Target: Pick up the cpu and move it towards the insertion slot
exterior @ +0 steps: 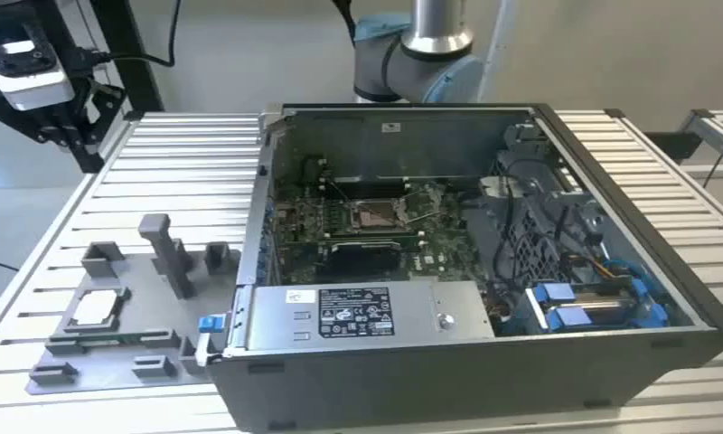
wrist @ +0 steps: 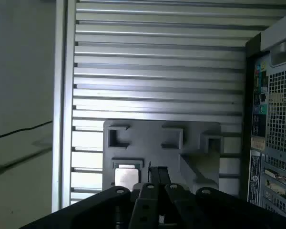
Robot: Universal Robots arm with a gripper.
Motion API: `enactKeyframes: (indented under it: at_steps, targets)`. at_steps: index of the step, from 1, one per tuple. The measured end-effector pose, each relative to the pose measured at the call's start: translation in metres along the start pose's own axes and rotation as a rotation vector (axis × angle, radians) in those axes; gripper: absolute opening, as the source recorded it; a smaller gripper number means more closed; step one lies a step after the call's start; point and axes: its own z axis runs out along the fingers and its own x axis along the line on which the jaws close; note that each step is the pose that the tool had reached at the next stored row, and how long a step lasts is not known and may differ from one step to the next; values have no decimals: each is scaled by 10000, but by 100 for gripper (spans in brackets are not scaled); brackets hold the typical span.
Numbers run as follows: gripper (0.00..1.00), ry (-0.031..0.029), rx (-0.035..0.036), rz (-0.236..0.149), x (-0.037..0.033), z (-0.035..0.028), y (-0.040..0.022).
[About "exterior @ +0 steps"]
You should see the green motherboard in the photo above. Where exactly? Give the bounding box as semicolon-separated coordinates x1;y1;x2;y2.
270;179;490;287

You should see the green RAM stick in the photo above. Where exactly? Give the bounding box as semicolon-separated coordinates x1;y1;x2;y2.
48;331;177;348

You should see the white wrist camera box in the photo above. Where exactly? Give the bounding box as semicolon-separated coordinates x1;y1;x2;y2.
0;22;76;112

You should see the black RAM slot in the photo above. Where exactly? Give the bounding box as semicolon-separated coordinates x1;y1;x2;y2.
318;180;413;190
318;173;413;183

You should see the black block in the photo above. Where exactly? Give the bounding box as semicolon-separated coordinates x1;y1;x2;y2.
641;130;702;160

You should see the silver power supply unit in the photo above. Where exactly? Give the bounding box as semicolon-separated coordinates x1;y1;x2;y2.
243;279;498;353

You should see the CPU socket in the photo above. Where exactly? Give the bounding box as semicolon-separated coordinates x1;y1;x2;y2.
349;198;413;233

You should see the yellow red wire bundle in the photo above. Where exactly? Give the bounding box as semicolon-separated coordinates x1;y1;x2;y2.
567;254;619;282

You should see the silver CPU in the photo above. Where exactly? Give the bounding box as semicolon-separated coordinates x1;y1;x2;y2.
69;288;126;327

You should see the grey metal drive cage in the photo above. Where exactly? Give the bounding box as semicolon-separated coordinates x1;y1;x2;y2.
462;148;699;336

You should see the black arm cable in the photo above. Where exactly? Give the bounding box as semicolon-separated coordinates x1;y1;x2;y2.
331;0;359;44

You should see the thin metal locking lever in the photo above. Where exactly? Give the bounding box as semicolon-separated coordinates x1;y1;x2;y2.
326;177;355;203

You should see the blue disk carrier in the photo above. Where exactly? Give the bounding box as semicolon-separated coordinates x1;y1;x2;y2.
539;302;671;335
526;278;651;309

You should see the black frame post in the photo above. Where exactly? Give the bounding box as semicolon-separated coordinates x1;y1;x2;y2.
88;0;166;121

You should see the metal socket cover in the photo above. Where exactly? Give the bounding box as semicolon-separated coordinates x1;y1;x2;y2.
397;187;449;223

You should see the black open PC case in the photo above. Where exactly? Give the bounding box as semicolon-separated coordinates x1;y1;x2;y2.
207;102;723;431

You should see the grey parts rack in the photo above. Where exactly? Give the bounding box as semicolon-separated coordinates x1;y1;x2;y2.
22;213;243;397

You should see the aluminium slat side table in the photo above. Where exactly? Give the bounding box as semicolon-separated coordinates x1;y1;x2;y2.
677;108;723;210

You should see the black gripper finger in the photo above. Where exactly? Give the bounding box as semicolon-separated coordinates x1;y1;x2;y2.
0;87;74;149
69;82;126;175

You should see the thick black internal wire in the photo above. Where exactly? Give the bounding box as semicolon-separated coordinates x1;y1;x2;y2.
491;175;523;290

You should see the black camera cable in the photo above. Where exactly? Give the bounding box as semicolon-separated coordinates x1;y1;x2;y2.
74;0;178;70

